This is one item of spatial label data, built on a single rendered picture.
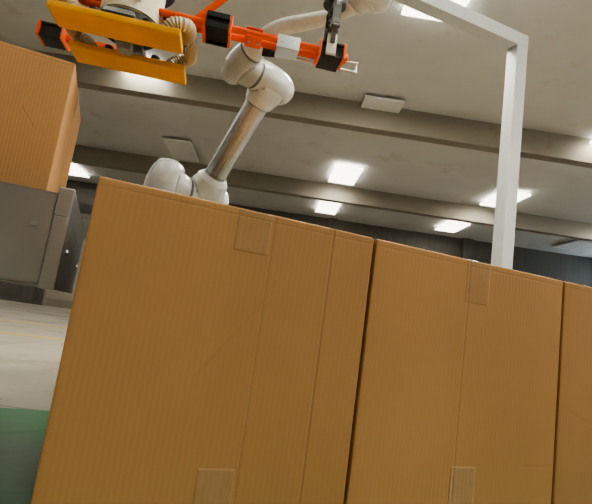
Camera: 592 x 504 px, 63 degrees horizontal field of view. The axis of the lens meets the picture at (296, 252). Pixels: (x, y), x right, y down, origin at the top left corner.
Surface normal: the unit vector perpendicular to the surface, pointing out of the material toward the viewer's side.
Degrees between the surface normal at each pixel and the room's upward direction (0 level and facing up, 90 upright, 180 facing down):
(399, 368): 90
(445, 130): 90
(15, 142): 90
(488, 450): 90
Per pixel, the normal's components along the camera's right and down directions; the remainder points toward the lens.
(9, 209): 0.37, -0.09
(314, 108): 0.06, -0.15
